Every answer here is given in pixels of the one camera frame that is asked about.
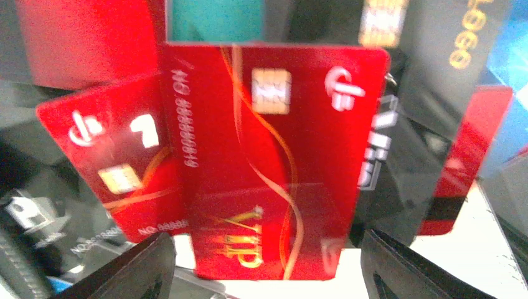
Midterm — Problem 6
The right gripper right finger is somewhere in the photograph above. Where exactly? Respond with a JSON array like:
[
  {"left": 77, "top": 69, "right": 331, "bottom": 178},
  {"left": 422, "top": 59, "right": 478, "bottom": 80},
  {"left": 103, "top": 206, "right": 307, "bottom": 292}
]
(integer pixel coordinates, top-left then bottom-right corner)
[{"left": 361, "top": 229, "right": 493, "bottom": 299}]

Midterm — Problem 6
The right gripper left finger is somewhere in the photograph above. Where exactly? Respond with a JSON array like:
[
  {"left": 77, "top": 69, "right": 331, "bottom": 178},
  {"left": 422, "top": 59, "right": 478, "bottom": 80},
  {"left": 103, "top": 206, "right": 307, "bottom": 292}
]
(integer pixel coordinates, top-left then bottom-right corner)
[{"left": 54, "top": 232, "right": 176, "bottom": 299}]

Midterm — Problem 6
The red VIP card upper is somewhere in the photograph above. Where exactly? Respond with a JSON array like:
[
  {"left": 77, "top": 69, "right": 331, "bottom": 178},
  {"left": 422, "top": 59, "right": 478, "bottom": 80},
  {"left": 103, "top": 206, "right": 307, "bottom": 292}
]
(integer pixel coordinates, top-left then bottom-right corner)
[{"left": 36, "top": 73, "right": 189, "bottom": 243}]

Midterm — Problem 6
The red vip card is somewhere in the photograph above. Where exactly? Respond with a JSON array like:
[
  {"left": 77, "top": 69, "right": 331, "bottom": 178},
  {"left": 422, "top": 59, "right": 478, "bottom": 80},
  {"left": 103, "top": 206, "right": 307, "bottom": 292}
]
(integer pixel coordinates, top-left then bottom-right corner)
[
  {"left": 36, "top": 73, "right": 189, "bottom": 243},
  {"left": 162, "top": 43, "right": 390, "bottom": 280}
]

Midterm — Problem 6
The red VIP card centre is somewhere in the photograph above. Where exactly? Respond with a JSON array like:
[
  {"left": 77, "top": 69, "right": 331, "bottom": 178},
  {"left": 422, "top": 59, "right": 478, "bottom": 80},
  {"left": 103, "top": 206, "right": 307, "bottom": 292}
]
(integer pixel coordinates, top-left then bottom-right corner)
[{"left": 162, "top": 43, "right": 390, "bottom": 280}]

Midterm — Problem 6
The black logo card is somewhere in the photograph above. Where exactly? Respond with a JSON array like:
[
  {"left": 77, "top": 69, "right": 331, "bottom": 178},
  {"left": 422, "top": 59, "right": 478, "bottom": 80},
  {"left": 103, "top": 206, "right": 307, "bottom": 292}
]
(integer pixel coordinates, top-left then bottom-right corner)
[{"left": 349, "top": 1, "right": 511, "bottom": 247}]

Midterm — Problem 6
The red card black stripe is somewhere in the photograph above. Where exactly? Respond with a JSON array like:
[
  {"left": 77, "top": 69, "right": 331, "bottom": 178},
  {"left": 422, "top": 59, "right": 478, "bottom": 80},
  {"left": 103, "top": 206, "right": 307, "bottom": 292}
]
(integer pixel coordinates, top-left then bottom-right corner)
[{"left": 418, "top": 85, "right": 513, "bottom": 235}]

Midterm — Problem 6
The teal card centre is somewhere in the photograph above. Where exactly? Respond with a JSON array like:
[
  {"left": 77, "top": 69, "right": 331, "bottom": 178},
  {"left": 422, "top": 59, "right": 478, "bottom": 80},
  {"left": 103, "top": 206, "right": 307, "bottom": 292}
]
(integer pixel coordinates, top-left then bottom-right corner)
[{"left": 166, "top": 0, "right": 265, "bottom": 44}]

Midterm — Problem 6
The blue card lower centre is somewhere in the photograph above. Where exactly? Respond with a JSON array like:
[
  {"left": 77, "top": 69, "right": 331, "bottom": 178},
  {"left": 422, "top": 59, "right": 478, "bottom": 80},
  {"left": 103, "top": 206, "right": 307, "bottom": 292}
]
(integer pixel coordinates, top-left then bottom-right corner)
[{"left": 479, "top": 1, "right": 527, "bottom": 178}]

